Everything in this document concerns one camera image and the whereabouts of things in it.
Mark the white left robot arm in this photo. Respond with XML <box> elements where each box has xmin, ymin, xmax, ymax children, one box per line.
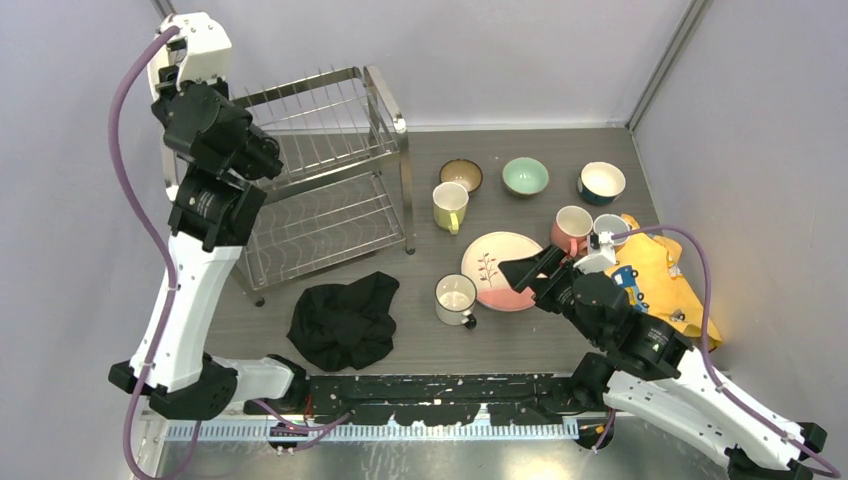
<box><xmin>109</xmin><ymin>12</ymin><xmax>308</xmax><ymax>421</ymax></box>

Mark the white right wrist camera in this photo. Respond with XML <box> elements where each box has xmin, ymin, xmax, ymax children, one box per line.
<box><xmin>574</xmin><ymin>231</ymin><xmax>617</xmax><ymax>274</ymax></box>

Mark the white ribbed mug black handle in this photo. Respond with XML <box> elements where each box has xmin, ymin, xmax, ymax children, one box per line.
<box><xmin>435</xmin><ymin>273</ymin><xmax>477</xmax><ymax>330</ymax></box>

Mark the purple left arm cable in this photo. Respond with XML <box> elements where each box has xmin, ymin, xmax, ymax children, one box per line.
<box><xmin>107</xmin><ymin>25</ymin><xmax>352</xmax><ymax>480</ymax></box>

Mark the brown bowl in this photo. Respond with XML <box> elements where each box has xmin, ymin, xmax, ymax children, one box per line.
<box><xmin>439</xmin><ymin>158</ymin><xmax>484</xmax><ymax>194</ymax></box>

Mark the black cloth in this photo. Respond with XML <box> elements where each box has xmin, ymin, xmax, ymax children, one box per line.
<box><xmin>287</xmin><ymin>271</ymin><xmax>400</xmax><ymax>372</ymax></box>

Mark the dark blue bowl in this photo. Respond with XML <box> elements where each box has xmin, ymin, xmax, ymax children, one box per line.
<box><xmin>577</xmin><ymin>161</ymin><xmax>627</xmax><ymax>206</ymax></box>

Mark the yellow cartoon cloth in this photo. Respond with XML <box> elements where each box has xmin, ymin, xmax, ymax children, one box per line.
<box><xmin>605</xmin><ymin>233</ymin><xmax>703</xmax><ymax>339</ymax></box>

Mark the pink and cream plate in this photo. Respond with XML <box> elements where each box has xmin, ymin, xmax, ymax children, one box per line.
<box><xmin>461</xmin><ymin>231</ymin><xmax>542</xmax><ymax>312</ymax></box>

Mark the mint green bowl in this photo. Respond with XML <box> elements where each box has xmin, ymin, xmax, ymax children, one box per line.
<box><xmin>501</xmin><ymin>157</ymin><xmax>550</xmax><ymax>197</ymax></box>

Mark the light green mug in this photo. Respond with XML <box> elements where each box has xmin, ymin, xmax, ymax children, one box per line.
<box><xmin>432</xmin><ymin>182</ymin><xmax>469</xmax><ymax>235</ymax></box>

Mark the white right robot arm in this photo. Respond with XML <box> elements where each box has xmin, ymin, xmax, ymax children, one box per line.
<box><xmin>498</xmin><ymin>245</ymin><xmax>827</xmax><ymax>479</ymax></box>

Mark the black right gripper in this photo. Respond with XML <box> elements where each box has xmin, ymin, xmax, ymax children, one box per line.
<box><xmin>497</xmin><ymin>241</ymin><xmax>603</xmax><ymax>345</ymax></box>

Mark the metal dish rack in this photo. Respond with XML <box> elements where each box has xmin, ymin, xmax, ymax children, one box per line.
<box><xmin>158</xmin><ymin>64</ymin><xmax>417</xmax><ymax>308</ymax></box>

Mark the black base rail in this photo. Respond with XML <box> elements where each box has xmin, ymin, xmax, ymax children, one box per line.
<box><xmin>241</xmin><ymin>372</ymin><xmax>617</xmax><ymax>429</ymax></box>

